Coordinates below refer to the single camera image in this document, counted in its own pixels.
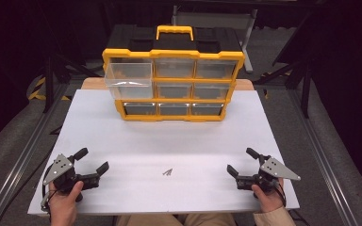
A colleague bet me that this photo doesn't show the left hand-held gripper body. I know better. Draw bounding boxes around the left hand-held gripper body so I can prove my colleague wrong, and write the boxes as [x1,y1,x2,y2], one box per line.
[42,153,102,202]

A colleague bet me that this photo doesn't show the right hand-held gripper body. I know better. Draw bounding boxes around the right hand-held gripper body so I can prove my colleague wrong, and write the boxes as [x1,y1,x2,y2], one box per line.
[235,154,303,193]

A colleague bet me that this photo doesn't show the clear plastic drawer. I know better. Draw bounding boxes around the clear plastic drawer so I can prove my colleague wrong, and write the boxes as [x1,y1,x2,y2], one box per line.
[104,62,155,101]

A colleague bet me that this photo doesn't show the person's right hand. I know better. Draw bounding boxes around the person's right hand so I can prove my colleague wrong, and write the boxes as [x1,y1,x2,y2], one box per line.
[251,178,287,215]

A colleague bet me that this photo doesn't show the person's left hand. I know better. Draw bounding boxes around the person's left hand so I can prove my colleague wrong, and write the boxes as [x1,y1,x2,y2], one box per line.
[47,180,85,212]

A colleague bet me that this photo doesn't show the white foam board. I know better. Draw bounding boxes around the white foam board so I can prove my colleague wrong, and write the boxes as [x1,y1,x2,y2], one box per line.
[27,89,300,216]

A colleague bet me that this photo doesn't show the yellow black floor tape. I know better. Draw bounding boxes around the yellow black floor tape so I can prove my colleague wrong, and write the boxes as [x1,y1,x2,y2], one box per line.
[27,76,72,102]

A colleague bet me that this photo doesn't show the black metal floor stand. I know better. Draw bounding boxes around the black metal floor stand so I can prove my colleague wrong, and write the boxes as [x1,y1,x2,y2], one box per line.
[253,12,315,120]

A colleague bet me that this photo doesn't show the black tripod stand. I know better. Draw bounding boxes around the black tripod stand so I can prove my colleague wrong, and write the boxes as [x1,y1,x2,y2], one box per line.
[41,55,103,114]

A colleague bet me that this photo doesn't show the set of small organizer drawers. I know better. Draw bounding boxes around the set of small organizer drawers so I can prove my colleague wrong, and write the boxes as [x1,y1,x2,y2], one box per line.
[123,58,239,116]

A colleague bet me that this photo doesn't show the yellow black organizer cabinet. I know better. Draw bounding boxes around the yellow black organizer cabinet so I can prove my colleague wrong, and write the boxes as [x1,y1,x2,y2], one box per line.
[102,24,246,122]

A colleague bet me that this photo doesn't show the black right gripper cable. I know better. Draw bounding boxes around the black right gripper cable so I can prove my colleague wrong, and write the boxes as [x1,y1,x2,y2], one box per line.
[274,178,305,226]

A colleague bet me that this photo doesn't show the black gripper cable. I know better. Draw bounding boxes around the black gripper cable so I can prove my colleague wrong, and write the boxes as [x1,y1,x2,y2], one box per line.
[274,178,305,226]
[40,164,59,215]

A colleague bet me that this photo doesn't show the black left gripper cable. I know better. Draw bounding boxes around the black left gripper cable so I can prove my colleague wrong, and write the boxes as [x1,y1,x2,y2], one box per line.
[40,164,59,215]

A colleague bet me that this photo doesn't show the aluminium floor rail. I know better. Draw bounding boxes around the aluminium floor rail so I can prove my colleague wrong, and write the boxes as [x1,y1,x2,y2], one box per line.
[287,89,361,226]
[0,83,72,226]

